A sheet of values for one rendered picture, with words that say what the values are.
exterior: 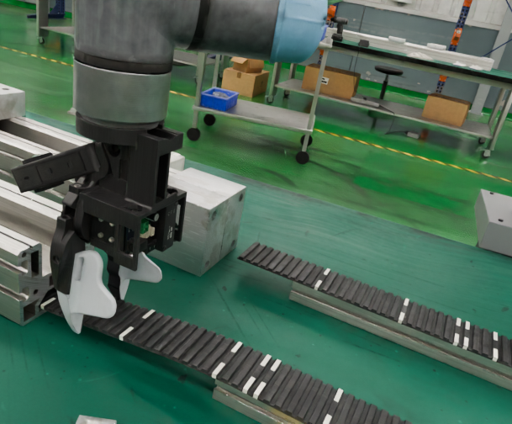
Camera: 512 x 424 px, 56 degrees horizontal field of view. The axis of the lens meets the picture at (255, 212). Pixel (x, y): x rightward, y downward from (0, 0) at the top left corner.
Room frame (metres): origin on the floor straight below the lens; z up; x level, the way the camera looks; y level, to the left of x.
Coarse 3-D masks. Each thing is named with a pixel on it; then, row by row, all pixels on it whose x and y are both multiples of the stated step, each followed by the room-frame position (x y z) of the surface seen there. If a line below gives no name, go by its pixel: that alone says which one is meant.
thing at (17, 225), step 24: (0, 192) 0.48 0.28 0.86; (0, 216) 0.47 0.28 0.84; (24, 216) 0.46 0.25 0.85; (48, 216) 0.45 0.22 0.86; (0, 240) 0.38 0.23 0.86; (24, 240) 0.39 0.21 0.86; (48, 240) 0.45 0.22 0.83; (0, 264) 0.38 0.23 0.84; (24, 264) 0.38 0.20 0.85; (48, 264) 0.41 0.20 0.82; (0, 288) 0.38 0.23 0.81; (24, 288) 0.38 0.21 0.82; (48, 288) 0.40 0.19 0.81; (0, 312) 0.38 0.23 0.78; (24, 312) 0.38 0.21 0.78
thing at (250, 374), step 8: (256, 352) 0.35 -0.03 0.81; (248, 360) 0.34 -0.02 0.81; (256, 360) 0.34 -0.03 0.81; (264, 360) 0.34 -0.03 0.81; (272, 360) 0.35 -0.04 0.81; (240, 368) 0.33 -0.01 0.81; (248, 368) 0.33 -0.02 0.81; (256, 368) 0.33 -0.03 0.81; (264, 368) 0.34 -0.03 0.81; (240, 376) 0.32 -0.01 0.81; (248, 376) 0.32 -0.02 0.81; (256, 376) 0.32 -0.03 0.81; (232, 384) 0.31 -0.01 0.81; (240, 384) 0.31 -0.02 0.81; (248, 384) 0.31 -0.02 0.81; (248, 392) 0.30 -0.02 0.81
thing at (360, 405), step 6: (360, 402) 0.32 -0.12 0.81; (354, 408) 0.31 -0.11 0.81; (360, 408) 0.31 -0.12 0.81; (366, 408) 0.31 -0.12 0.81; (372, 408) 0.31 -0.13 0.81; (354, 414) 0.30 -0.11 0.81; (360, 414) 0.30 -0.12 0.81; (366, 414) 0.31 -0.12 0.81; (372, 414) 0.30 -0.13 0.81; (354, 420) 0.30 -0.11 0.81; (360, 420) 0.30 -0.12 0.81; (366, 420) 0.30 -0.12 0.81; (372, 420) 0.30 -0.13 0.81
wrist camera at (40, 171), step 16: (32, 160) 0.41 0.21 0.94; (48, 160) 0.39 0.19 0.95; (64, 160) 0.38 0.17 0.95; (80, 160) 0.38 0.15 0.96; (96, 160) 0.38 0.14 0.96; (16, 176) 0.41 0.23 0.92; (32, 176) 0.40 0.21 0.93; (48, 176) 0.39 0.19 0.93; (64, 176) 0.38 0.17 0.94; (80, 176) 0.38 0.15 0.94
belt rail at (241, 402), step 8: (224, 384) 0.32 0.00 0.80; (216, 392) 0.32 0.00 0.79; (224, 392) 0.32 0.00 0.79; (232, 392) 0.32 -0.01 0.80; (240, 392) 0.31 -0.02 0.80; (224, 400) 0.32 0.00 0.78; (232, 400) 0.32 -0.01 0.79; (240, 400) 0.31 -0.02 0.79; (248, 400) 0.32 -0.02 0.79; (256, 400) 0.31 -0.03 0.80; (240, 408) 0.31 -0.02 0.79; (248, 408) 0.31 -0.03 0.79; (256, 408) 0.31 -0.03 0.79; (264, 408) 0.31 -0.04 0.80; (272, 408) 0.30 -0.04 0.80; (256, 416) 0.31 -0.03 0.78; (264, 416) 0.30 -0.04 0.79; (272, 416) 0.30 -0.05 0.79; (280, 416) 0.31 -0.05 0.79; (288, 416) 0.30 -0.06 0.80
